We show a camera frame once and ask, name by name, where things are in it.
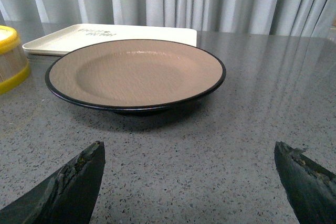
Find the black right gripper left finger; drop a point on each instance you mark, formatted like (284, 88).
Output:
(68, 195)

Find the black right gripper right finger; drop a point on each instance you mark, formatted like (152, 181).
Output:
(310, 188)

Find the brown plate with black rim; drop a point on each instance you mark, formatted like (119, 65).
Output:
(135, 76)

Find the cream rectangular tray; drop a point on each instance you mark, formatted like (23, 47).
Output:
(77, 36)

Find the yellow rimmed bamboo steamer basket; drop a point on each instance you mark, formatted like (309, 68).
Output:
(15, 67)

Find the grey curtain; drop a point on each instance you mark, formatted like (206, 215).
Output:
(276, 17)

